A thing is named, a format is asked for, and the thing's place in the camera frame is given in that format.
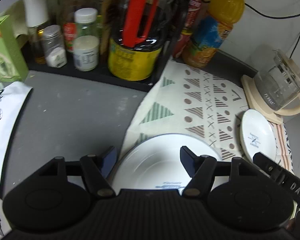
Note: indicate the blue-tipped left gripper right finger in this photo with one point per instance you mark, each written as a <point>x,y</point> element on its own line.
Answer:
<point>201,171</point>

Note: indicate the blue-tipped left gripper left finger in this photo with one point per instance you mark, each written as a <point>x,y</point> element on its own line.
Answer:
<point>96,169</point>

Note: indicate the white plate blue logo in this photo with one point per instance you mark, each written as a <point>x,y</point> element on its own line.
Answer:
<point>256,135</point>
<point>155,163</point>

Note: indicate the patterned tasselled table cloth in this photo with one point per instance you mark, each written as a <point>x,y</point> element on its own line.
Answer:
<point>191,101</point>

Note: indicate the cream kettle base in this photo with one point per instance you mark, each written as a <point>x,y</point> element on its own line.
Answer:
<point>256,102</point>

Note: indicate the white snack pouch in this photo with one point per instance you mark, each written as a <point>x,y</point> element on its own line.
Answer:
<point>12,98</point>

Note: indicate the metal-lid spice shaker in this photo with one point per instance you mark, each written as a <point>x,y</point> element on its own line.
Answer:
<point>53,45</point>

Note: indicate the small white-lid jar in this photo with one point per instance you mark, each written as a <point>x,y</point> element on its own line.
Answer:
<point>86,42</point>

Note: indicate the lower red drink can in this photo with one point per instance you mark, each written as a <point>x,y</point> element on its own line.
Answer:
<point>181,43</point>

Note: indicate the red drink can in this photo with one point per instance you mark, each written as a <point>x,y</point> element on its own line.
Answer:
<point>181,43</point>
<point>193,11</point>

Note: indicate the green carton box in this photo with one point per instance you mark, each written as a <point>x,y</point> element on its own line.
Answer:
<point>12,64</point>

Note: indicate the large soy sauce bottle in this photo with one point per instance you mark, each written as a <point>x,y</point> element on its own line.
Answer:
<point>138,37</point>

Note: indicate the upper red drink can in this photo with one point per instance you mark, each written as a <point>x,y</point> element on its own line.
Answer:
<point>193,11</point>

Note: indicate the orange juice bottle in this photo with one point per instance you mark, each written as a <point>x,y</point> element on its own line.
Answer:
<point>212,30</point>

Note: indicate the green label sauce bottle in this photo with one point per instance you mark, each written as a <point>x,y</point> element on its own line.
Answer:
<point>68,9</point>

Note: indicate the white cap oil sprayer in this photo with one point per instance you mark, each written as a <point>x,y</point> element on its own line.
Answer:
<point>37,19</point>

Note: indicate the black metal shelf rack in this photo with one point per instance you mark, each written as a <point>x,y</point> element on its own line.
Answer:
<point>102,74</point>

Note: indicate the glass kettle cream handle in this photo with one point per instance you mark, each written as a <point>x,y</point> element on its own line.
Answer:
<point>278,84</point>

